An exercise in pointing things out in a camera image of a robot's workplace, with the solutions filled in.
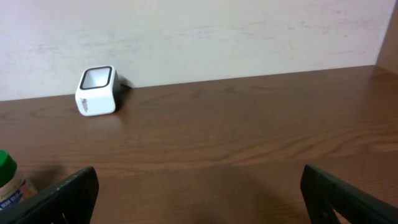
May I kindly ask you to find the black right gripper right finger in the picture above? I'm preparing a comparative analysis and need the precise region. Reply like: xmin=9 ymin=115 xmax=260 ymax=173
xmin=300 ymin=164 xmax=397 ymax=224

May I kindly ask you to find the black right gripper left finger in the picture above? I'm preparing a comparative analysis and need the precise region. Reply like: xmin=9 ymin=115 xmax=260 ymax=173
xmin=1 ymin=167 xmax=99 ymax=224

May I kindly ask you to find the green lid supplement bottle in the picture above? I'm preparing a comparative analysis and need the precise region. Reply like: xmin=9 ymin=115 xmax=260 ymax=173
xmin=0 ymin=150 xmax=37 ymax=210

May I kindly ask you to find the white barcode scanner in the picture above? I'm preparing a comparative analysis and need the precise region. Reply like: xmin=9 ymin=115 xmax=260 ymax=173
xmin=75 ymin=65 xmax=121 ymax=116

